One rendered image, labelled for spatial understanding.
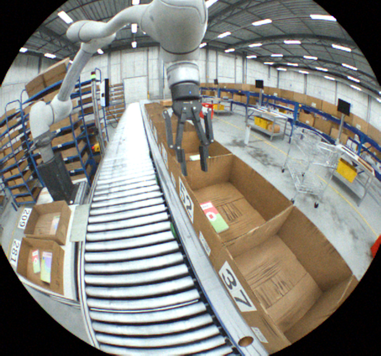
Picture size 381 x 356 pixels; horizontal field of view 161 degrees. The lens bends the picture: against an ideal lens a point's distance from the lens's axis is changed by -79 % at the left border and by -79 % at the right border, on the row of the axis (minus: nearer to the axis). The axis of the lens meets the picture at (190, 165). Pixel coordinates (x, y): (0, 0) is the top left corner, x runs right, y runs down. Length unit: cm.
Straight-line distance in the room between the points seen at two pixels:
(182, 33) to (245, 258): 62
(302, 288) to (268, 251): 23
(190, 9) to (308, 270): 76
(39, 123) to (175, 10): 95
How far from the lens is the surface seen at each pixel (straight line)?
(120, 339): 69
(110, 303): 68
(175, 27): 29
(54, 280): 80
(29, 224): 120
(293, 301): 57
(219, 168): 72
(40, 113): 105
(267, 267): 55
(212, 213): 60
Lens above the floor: 136
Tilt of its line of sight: 31 degrees down
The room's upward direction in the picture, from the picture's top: straight up
